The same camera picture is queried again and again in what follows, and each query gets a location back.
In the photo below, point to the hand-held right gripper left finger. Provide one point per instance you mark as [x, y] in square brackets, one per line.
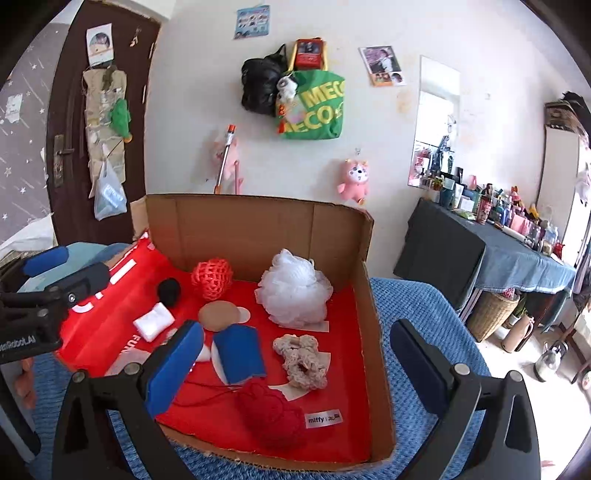
[173, 374]

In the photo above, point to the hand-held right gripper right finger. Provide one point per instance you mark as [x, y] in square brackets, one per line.
[415, 364]

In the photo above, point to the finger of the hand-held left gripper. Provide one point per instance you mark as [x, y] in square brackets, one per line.
[46, 261]
[90, 279]

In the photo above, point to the white cloth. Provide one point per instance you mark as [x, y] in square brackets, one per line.
[154, 321]
[27, 235]

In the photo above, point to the blue towel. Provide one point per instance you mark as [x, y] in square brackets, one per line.
[240, 353]

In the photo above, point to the tan round sponge pad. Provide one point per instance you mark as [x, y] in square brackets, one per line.
[220, 316]

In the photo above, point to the black pompom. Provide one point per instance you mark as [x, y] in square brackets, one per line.
[169, 290]

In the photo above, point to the red crochet net ball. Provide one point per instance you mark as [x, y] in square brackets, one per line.
[212, 279]

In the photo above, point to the beige crochet scrunchie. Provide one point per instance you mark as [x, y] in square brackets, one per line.
[302, 360]

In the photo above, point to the white mesh bath pouf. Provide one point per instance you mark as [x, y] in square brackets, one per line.
[295, 288]

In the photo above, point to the cardboard box with red lining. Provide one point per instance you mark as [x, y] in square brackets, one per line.
[258, 226]

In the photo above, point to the person's left hand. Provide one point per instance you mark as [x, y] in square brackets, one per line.
[25, 383]

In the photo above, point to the light teal bed sheet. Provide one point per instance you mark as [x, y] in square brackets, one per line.
[92, 254]

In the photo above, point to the white crumpled cloth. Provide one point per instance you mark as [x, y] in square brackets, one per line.
[27, 235]

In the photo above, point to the translucent plastic bag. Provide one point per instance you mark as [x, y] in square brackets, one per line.
[108, 194]

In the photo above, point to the wicker basket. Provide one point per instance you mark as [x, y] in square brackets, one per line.
[491, 314]

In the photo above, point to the table with dark cloth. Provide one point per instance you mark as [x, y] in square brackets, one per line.
[461, 249]

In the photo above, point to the metal kettle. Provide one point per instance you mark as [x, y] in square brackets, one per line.
[549, 362]

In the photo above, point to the green plush toy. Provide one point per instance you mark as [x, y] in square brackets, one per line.
[121, 117]

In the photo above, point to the row of cosmetic bottles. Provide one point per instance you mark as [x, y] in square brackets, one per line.
[498, 203]

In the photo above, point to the metal stick with red cap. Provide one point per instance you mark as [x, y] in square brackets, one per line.
[226, 157]

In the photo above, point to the dark brown door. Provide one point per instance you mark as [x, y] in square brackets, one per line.
[69, 69]

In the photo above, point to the pink fox plush toy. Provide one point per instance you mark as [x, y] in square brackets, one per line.
[354, 180]

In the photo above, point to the white picture card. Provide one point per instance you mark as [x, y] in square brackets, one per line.
[100, 41]

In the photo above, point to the white wardrobe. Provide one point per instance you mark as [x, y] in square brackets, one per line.
[558, 175]

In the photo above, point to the red tassel charm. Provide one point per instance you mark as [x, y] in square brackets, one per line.
[282, 115]

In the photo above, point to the black backpack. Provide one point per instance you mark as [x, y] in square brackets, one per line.
[261, 87]

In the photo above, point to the green tote bag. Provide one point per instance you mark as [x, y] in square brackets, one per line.
[318, 110]

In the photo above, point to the patterned storage bag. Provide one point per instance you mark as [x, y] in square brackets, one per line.
[565, 117]

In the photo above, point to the black clothes pile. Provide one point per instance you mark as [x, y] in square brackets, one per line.
[575, 99]

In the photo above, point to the beige hanging wall organizer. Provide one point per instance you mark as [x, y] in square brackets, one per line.
[99, 101]

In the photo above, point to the wall mirror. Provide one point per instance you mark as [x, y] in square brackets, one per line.
[434, 115]

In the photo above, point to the photo wall poster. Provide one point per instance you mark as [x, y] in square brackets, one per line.
[382, 64]

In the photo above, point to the blue wall poster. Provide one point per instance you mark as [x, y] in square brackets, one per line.
[252, 21]

